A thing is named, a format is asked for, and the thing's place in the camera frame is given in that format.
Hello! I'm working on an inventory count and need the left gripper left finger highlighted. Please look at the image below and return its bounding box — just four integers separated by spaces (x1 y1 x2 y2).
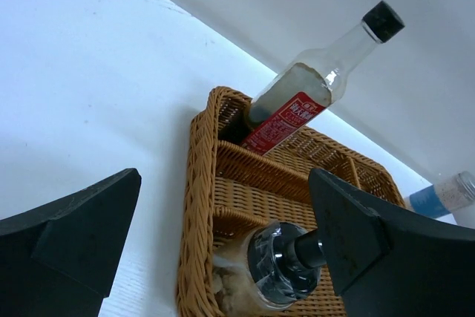
1 169 141 316

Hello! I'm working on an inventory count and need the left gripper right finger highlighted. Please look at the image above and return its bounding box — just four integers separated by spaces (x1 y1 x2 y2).
309 169 474 316

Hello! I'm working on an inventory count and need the small black-cap spice jar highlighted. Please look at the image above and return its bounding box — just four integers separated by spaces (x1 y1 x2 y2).
212 221 326 316

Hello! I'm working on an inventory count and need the tall glass red-label bottle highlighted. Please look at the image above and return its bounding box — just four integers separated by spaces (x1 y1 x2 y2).
219 1 405 155

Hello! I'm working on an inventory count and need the blue-label silver-lid shaker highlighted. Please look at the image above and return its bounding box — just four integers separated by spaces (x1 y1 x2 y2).
404 171 474 219

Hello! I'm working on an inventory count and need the woven wicker divided basket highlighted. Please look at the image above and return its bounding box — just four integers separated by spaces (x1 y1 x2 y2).
176 87 403 316

